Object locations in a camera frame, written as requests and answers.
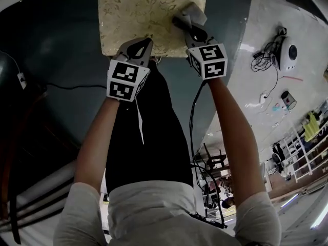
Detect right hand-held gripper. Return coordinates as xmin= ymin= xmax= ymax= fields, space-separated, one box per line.
xmin=173 ymin=16 xmax=229 ymax=80

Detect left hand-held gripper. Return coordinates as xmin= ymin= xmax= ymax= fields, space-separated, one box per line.
xmin=106 ymin=37 xmax=154 ymax=103

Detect grey wiping cloth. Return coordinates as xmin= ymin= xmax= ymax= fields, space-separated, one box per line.
xmin=173 ymin=2 xmax=208 ymax=27

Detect cream upholstered footstool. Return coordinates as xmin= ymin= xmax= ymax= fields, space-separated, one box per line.
xmin=98 ymin=0 xmax=207 ymax=58

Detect person's left forearm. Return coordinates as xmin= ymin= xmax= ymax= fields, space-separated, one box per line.
xmin=74 ymin=97 xmax=121 ymax=189

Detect person's right forearm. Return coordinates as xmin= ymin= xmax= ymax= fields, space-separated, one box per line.
xmin=207 ymin=78 xmax=267 ymax=204

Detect person's black trousers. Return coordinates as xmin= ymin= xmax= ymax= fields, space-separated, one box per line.
xmin=105 ymin=57 xmax=194 ymax=194

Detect white round device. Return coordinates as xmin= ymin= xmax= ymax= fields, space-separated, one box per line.
xmin=275 ymin=27 xmax=299 ymax=73

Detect black mesh waste bin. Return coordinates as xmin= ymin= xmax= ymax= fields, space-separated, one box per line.
xmin=280 ymin=90 xmax=297 ymax=110

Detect small white power strip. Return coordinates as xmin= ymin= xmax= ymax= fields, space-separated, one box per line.
xmin=17 ymin=72 xmax=28 ymax=89

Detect dark wooden staircase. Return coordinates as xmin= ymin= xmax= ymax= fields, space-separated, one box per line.
xmin=0 ymin=86 xmax=83 ymax=243

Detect yellow-green cloth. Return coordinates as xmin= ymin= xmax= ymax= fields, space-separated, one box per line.
xmin=303 ymin=111 xmax=321 ymax=142

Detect person's grey shirt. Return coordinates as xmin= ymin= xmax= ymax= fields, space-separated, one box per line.
xmin=52 ymin=180 xmax=282 ymax=246

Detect white open shelving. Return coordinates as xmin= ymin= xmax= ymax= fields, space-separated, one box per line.
xmin=271 ymin=121 xmax=328 ymax=183

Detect tangle of black cables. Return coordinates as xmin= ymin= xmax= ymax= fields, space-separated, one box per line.
xmin=251 ymin=42 xmax=280 ymax=73

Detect black floor cable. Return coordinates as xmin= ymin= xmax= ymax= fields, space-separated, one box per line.
xmin=25 ymin=82 xmax=108 ymax=90

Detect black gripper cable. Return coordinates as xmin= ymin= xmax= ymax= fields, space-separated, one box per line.
xmin=189 ymin=79 xmax=229 ymax=229

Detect thin white cable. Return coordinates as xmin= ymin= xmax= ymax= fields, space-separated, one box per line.
xmin=0 ymin=50 xmax=22 ymax=74

